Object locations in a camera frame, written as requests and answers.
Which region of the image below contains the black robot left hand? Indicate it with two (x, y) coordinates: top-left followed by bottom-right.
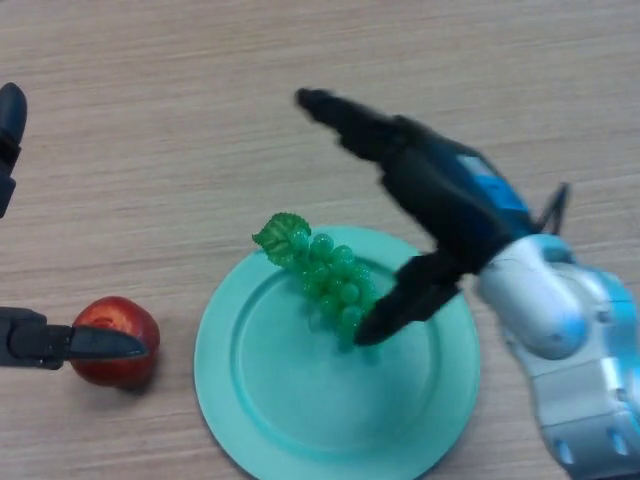
(0, 82), (151, 371)

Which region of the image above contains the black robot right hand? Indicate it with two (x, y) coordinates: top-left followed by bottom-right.
(294, 87), (541, 347)

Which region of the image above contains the green grape bunch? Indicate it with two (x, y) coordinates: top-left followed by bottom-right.
(251, 212), (376, 354)

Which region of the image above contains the teal round plate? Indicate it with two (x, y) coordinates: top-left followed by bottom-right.
(193, 225), (482, 480)

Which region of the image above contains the red apple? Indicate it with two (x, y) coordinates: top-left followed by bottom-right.
(72, 296), (162, 390)

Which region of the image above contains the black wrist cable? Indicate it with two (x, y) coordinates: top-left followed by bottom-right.
(534, 182), (572, 236)

